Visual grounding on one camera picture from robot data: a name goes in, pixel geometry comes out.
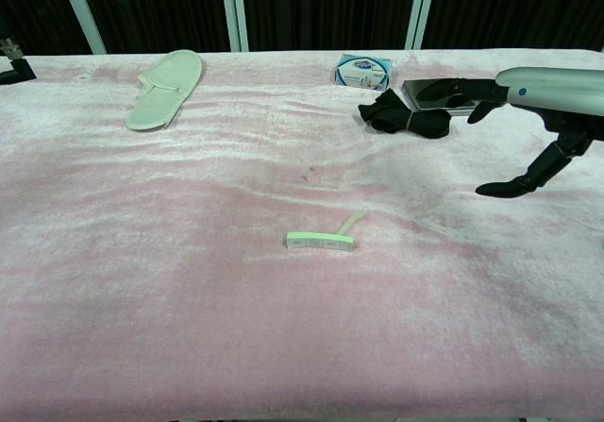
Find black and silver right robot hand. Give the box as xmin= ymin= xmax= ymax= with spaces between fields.
xmin=417 ymin=66 xmax=604 ymax=200

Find black and silver digital scale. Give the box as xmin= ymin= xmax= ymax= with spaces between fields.
xmin=400 ymin=77 xmax=478 ymax=117

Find black rolled socks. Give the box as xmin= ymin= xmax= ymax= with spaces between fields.
xmin=357 ymin=88 xmax=452 ymax=140

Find black curtain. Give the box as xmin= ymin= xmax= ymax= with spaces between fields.
xmin=0 ymin=0 xmax=604 ymax=58

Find pink plush blanket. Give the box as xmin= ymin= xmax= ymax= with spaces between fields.
xmin=0 ymin=48 xmax=604 ymax=418

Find white disposable slipper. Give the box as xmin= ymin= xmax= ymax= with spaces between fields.
xmin=125 ymin=49 xmax=205 ymax=132

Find double white frame post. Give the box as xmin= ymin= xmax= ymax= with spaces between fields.
xmin=218 ymin=0 xmax=250 ymax=53

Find slanted white frame post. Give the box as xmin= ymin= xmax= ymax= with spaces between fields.
xmin=55 ymin=0 xmax=108 ymax=56

